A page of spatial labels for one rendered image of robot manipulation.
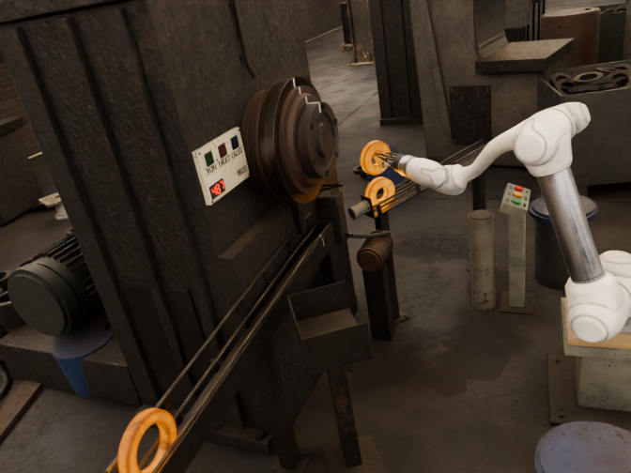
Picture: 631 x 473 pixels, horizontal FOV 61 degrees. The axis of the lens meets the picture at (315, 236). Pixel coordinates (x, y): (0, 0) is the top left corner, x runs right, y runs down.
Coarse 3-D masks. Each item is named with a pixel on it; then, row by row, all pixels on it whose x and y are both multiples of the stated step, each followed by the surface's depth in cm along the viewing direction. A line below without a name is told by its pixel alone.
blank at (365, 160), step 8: (368, 144) 239; (376, 144) 238; (384, 144) 241; (368, 152) 237; (384, 152) 242; (360, 160) 240; (368, 160) 239; (368, 168) 240; (376, 168) 243; (384, 168) 245
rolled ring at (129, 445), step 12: (156, 408) 136; (132, 420) 130; (144, 420) 130; (156, 420) 134; (168, 420) 139; (132, 432) 128; (144, 432) 130; (168, 432) 139; (120, 444) 127; (132, 444) 127; (168, 444) 139; (120, 456) 126; (132, 456) 127; (156, 456) 139; (120, 468) 126; (132, 468) 127
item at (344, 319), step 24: (336, 288) 182; (312, 312) 184; (336, 312) 186; (312, 336) 157; (336, 336) 158; (360, 336) 160; (312, 360) 160; (336, 360) 162; (360, 360) 164; (336, 384) 182; (336, 408) 186; (336, 456) 205; (360, 456) 198
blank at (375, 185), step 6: (372, 180) 246; (378, 180) 245; (384, 180) 247; (390, 180) 248; (372, 186) 244; (378, 186) 246; (384, 186) 248; (390, 186) 249; (366, 192) 246; (372, 192) 245; (384, 192) 252; (390, 192) 251; (372, 198) 246; (384, 198) 251; (372, 204) 247; (390, 204) 253
